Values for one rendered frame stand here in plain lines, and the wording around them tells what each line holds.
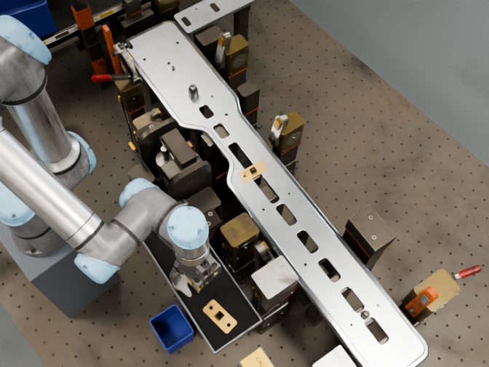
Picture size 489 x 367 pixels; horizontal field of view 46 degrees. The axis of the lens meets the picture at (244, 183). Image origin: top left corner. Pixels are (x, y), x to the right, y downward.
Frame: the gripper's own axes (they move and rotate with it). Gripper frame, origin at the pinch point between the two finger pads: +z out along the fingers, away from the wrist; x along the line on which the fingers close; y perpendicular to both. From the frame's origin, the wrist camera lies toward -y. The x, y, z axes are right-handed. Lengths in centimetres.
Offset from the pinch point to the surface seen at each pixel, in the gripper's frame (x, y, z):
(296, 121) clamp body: 58, -18, 13
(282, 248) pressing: 26.5, 7.3, 18.0
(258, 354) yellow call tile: -1.5, 25.2, 2.0
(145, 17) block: 53, -86, 18
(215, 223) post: 15.0, -8.3, 8.0
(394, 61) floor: 184, -48, 118
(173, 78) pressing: 43, -59, 18
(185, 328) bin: -5.7, -1.2, 47.8
